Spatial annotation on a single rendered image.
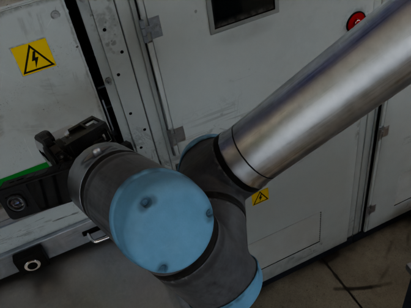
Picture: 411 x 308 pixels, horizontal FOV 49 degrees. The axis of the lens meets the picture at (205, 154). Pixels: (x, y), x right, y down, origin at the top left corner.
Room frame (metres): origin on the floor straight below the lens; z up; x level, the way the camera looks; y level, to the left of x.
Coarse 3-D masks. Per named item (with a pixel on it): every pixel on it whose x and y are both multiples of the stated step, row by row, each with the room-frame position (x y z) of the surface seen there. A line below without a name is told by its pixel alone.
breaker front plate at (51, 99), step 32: (0, 32) 0.67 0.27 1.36; (32, 32) 0.68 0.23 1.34; (64, 32) 0.69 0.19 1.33; (0, 64) 0.66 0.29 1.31; (64, 64) 0.69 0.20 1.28; (0, 96) 0.66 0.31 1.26; (32, 96) 0.67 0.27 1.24; (64, 96) 0.68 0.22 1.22; (96, 96) 0.70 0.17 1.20; (0, 128) 0.65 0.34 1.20; (32, 128) 0.66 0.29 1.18; (0, 160) 0.64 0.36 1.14; (32, 160) 0.65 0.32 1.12; (0, 224) 0.62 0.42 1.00; (32, 224) 0.64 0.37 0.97; (64, 224) 0.65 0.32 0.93
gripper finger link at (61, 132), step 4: (64, 128) 0.55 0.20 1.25; (68, 128) 0.54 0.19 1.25; (56, 132) 0.55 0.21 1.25; (60, 132) 0.54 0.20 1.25; (64, 132) 0.53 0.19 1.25; (56, 136) 0.53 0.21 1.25; (60, 136) 0.52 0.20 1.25; (36, 144) 0.54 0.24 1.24; (40, 144) 0.50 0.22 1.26; (40, 148) 0.52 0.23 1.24; (44, 152) 0.51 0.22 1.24
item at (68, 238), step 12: (72, 228) 0.65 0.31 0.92; (84, 228) 0.65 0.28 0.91; (96, 228) 0.66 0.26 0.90; (36, 240) 0.63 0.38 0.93; (48, 240) 0.63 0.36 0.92; (60, 240) 0.64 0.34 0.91; (72, 240) 0.64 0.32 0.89; (84, 240) 0.65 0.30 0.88; (12, 252) 0.61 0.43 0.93; (48, 252) 0.63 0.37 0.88; (60, 252) 0.63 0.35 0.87; (0, 264) 0.60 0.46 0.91; (12, 264) 0.60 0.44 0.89; (0, 276) 0.59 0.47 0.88
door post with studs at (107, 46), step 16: (80, 0) 0.88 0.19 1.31; (96, 0) 0.90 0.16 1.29; (96, 16) 0.90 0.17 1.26; (112, 16) 0.91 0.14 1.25; (96, 32) 0.90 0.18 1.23; (112, 32) 0.91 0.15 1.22; (96, 48) 0.90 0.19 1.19; (112, 48) 0.90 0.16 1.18; (112, 64) 0.90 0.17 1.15; (128, 64) 0.91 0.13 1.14; (112, 80) 0.90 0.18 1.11; (128, 80) 0.91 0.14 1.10; (112, 96) 0.90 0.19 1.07; (128, 96) 0.90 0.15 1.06; (128, 112) 0.90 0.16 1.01; (128, 128) 0.90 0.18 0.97; (144, 128) 0.91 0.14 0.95; (144, 144) 0.90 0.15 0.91
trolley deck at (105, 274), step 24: (72, 264) 0.61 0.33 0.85; (96, 264) 0.60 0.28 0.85; (120, 264) 0.59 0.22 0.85; (0, 288) 0.59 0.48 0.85; (24, 288) 0.57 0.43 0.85; (48, 288) 0.56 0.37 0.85; (72, 288) 0.55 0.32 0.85; (96, 288) 0.54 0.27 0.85; (120, 288) 0.53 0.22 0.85; (144, 288) 0.52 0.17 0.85; (168, 288) 0.51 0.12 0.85
